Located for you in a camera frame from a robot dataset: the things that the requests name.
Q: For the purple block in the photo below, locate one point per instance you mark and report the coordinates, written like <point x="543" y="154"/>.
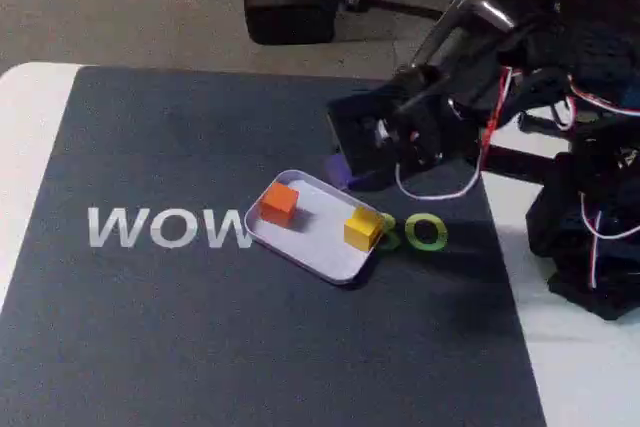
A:
<point x="340" y="172"/>

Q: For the yellow block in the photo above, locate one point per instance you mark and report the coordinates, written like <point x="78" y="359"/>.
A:
<point x="362" y="229"/>

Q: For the white metal tray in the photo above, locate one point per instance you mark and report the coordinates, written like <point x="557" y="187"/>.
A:
<point x="320" y="242"/>

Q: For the black C-clamp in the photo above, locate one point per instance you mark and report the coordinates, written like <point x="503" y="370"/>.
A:
<point x="525" y="159"/>

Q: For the orange block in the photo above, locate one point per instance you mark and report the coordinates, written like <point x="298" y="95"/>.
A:
<point x="279" y="204"/>

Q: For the dark mat with WOW print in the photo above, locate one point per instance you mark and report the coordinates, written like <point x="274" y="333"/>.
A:
<point x="200" y="337"/>

